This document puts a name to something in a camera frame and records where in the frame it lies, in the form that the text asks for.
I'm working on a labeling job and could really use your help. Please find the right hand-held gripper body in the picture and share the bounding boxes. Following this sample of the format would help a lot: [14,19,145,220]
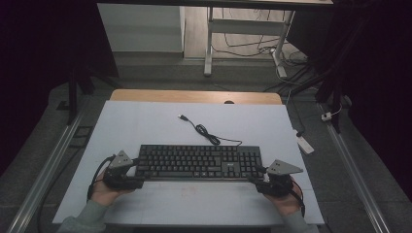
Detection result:
[262,159,304,197]

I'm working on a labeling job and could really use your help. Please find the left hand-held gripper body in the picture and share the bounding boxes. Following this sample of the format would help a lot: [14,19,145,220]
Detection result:
[102,150,134,191]

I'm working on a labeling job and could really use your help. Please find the black keyboard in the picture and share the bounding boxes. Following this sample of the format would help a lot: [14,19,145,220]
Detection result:
[135,144,265,182]

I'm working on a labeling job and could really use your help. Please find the person's right hand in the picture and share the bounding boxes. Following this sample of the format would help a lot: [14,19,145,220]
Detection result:
[263,183,303,217]

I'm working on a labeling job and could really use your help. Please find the person's left hand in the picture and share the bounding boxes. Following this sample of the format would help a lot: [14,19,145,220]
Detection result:
[91,171,134,207]

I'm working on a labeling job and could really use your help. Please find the white board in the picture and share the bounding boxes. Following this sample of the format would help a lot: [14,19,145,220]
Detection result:
[51,100,326,226]

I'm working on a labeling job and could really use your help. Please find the white power strip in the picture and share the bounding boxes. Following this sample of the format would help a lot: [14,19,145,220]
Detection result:
[292,129,316,155]

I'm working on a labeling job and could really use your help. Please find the wooden table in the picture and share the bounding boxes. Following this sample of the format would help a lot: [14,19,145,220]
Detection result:
[110,88,284,106]

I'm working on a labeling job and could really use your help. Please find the black stand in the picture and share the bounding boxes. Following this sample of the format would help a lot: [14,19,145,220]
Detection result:
[285,13,377,134]
[65,59,115,126]

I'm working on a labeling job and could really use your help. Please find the white cabinet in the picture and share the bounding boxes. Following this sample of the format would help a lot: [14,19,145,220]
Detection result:
[97,3,186,53]

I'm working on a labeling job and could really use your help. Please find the white-legged desk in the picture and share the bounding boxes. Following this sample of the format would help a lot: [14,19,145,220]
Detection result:
[96,0,334,79]

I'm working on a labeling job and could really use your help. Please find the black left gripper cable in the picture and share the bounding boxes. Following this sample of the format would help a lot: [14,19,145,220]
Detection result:
[86,154,117,202]

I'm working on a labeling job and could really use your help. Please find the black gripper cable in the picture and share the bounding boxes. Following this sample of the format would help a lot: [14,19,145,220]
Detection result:
[86,154,117,202]
[290,179,306,217]

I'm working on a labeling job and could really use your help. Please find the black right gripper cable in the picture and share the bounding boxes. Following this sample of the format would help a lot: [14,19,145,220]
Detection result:
[290,179,306,217]

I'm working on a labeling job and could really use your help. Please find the black keyboard cable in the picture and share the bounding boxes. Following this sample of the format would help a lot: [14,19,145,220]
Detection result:
[178,114,243,148]

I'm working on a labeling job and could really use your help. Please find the aluminium rail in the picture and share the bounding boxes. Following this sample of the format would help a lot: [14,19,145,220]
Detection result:
[6,98,89,233]
[319,103,393,233]

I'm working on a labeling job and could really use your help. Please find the black floor cables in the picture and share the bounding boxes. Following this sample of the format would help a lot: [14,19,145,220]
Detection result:
[212,8,310,95]

